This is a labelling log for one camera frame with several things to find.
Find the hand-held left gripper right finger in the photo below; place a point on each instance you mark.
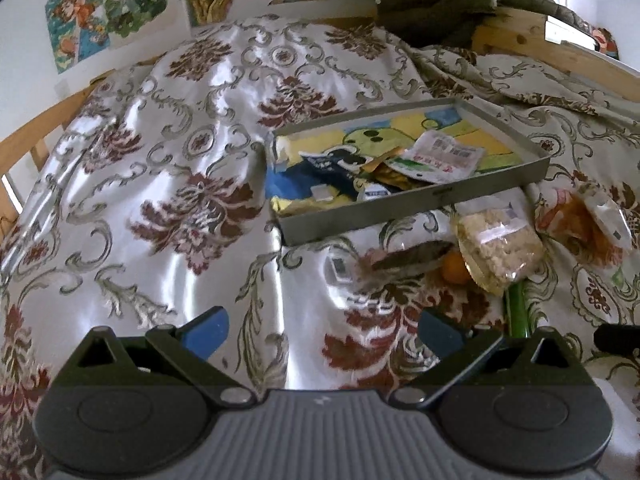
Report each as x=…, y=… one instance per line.
x=441, y=334

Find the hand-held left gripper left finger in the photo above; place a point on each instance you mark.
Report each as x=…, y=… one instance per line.
x=207, y=332

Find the small orange fruit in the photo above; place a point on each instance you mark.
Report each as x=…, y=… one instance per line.
x=455, y=270

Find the dark brown snack packet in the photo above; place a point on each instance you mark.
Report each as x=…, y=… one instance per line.
x=415, y=255

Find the clear rice cracker packet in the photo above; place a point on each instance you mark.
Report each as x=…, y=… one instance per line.
x=495, y=250

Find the clear nut bar packet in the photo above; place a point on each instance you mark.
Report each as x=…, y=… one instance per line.
x=607, y=215

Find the orange red snack packet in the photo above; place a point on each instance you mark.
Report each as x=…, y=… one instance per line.
x=570, y=215

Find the grey tray with cartoon drawing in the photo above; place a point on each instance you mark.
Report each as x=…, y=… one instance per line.
x=400, y=205

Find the gold wrapper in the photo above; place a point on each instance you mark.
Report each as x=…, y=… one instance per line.
x=392, y=175

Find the white green pouch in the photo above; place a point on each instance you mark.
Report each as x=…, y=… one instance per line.
x=440, y=157

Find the small white candy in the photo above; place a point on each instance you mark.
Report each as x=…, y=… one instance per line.
x=322, y=193

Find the dark blue snack packet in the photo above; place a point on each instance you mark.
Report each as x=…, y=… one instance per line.
x=320, y=166

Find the floral printed blanket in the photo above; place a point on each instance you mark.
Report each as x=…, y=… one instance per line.
x=150, y=135

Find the brown printed bag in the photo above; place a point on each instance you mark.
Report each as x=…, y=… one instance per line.
x=606, y=42

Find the white box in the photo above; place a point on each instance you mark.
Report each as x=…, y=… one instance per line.
x=565, y=32

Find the wooden bed frame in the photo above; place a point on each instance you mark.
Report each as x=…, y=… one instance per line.
x=515, y=27

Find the anime figures wall poster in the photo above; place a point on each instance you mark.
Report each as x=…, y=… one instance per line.
x=120, y=0

